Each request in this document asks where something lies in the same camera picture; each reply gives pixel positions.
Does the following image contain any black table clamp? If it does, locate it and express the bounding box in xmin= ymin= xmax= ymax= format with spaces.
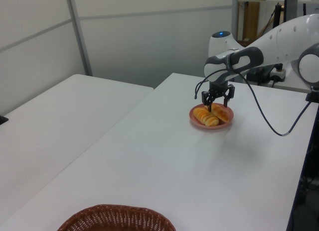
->
xmin=305 ymin=90 xmax=319 ymax=102

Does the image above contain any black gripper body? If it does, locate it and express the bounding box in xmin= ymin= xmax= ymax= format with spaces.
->
xmin=208 ymin=81 xmax=231 ymax=95

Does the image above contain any brown woven basket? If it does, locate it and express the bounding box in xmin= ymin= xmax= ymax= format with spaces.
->
xmin=56 ymin=204 xmax=177 ymax=231

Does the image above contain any braided toy bread loaf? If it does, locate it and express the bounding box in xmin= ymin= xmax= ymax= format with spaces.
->
xmin=211 ymin=103 xmax=229 ymax=122

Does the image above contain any brown cardboard panel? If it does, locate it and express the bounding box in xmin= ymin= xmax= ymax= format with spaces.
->
xmin=243 ymin=1 xmax=260 ymax=41

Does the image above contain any black tripod stand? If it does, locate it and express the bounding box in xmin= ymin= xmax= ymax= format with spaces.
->
xmin=272 ymin=3 xmax=285 ymax=27

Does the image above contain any pink plate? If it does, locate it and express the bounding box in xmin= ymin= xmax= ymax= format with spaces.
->
xmin=188 ymin=104 xmax=235 ymax=130

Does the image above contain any black cable strap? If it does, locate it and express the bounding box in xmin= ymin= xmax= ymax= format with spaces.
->
xmin=225 ymin=53 xmax=238 ymax=73

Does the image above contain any emergency stop button box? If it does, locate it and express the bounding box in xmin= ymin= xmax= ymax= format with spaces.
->
xmin=270 ymin=63 xmax=286 ymax=83

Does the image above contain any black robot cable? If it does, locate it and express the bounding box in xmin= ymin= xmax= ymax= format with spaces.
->
xmin=194 ymin=66 xmax=314 ymax=137

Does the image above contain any ridged toy bread roll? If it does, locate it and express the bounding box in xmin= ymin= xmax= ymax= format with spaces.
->
xmin=193 ymin=107 xmax=220 ymax=127

